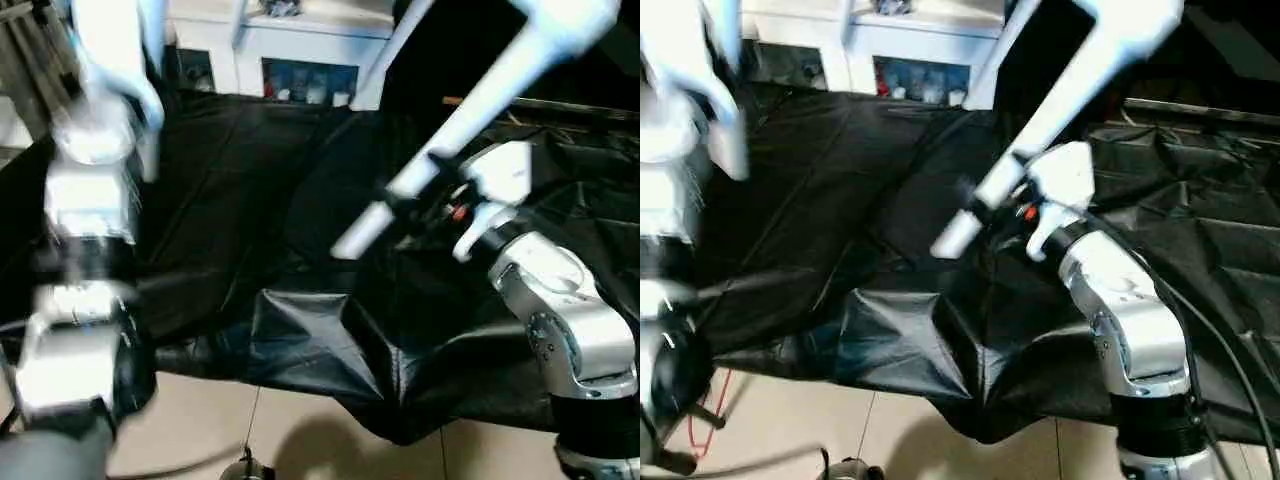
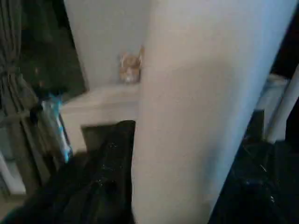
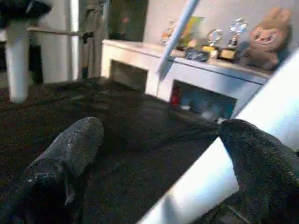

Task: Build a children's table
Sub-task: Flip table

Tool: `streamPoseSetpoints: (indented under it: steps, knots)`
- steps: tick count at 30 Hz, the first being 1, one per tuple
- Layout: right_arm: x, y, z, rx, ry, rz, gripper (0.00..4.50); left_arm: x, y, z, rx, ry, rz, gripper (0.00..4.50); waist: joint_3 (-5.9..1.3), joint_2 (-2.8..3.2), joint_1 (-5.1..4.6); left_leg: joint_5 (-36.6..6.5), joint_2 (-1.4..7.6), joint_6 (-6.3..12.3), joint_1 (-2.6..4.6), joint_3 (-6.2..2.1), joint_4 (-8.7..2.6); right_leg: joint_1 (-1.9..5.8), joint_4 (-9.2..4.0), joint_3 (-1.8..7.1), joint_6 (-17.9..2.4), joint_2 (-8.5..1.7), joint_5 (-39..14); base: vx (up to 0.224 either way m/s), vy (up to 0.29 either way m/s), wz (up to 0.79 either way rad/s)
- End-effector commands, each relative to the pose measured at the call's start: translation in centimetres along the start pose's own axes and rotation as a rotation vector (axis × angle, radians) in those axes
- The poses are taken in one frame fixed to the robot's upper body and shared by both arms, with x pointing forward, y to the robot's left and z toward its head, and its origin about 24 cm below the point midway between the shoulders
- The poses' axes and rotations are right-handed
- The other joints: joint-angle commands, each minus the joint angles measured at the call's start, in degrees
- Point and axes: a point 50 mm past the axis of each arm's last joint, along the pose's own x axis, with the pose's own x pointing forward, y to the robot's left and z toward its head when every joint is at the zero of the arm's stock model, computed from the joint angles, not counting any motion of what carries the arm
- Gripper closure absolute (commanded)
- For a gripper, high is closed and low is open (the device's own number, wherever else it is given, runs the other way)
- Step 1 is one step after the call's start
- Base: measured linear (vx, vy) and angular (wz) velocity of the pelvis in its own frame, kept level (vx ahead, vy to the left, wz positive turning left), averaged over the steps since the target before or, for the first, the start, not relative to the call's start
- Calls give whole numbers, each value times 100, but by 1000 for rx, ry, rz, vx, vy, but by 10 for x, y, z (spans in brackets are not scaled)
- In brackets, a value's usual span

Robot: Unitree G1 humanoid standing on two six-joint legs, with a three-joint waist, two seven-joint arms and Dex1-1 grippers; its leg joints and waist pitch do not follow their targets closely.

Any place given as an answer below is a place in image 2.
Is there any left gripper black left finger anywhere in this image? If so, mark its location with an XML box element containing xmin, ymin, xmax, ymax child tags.
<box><xmin>7</xmin><ymin>120</ymin><xmax>136</xmax><ymax>224</ymax></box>

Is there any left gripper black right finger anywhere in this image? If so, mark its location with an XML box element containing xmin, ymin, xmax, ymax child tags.
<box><xmin>210</xmin><ymin>109</ymin><xmax>299</xmax><ymax>224</ymax></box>

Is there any teal printed plastic sheet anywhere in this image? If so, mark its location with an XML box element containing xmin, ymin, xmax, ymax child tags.
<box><xmin>41</xmin><ymin>92</ymin><xmax>73</xmax><ymax>163</ymax></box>

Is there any grey metal tripod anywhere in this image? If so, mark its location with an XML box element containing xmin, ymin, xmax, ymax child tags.
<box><xmin>0</xmin><ymin>0</ymin><xmax>59</xmax><ymax>194</ymax></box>

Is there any small orange figurine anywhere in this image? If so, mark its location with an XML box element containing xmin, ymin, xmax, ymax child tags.
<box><xmin>118</xmin><ymin>45</ymin><xmax>145</xmax><ymax>84</ymax></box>

